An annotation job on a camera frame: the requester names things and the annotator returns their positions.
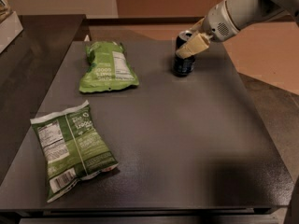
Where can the white box at left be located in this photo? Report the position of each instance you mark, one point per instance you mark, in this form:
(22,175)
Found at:
(10,28)

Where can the dark pepsi can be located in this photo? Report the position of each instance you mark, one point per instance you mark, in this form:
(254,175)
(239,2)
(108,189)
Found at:
(182,67)

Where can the dark green jalapeno chip bag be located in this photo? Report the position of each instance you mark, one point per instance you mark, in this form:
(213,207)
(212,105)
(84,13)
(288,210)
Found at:
(73,149)

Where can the dark side counter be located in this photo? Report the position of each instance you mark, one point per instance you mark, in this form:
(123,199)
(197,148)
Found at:
(27,68)

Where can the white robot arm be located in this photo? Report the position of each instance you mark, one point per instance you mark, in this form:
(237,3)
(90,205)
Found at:
(246,12)

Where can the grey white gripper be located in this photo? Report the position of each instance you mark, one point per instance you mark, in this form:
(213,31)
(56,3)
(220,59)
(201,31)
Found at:
(217,23)

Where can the light green chip bag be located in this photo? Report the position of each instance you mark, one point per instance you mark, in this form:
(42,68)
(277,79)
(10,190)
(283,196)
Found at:
(108,70)

